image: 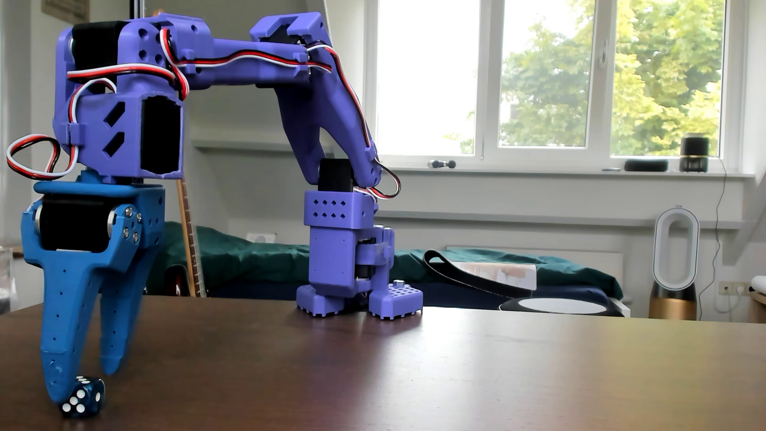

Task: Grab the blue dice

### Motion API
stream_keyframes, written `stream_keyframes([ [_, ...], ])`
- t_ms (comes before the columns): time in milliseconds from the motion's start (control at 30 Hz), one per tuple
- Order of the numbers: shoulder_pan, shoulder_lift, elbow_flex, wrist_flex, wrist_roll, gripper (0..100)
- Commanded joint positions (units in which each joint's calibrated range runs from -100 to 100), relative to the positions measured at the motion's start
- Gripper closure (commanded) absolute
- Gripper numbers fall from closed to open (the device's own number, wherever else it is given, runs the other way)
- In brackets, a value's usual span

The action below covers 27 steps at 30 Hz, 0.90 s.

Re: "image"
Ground blue gripper with motor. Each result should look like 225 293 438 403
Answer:
22 181 165 405

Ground blue dice with white dots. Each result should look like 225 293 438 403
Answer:
60 376 106 419

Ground clear glass container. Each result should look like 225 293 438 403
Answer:
0 248 14 315

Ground wooden neck electric guitar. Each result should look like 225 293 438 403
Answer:
164 178 207 298

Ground dark blue mattress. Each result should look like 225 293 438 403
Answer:
206 280 612 311

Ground open white book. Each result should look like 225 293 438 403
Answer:
450 261 537 292

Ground round black white tray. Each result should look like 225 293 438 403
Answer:
498 296 626 317

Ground white gold bladeless fan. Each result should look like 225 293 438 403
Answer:
649 206 701 320

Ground black cylindrical speaker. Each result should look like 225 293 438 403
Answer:
680 134 711 173

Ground red white black servo wires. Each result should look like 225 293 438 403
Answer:
6 29 402 201

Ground framed wall picture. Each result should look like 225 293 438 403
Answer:
41 0 91 26

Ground black curved strap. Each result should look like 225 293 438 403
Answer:
424 249 533 299

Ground white window frame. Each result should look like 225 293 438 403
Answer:
365 0 749 174

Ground thin black power cable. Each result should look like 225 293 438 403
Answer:
697 158 728 303

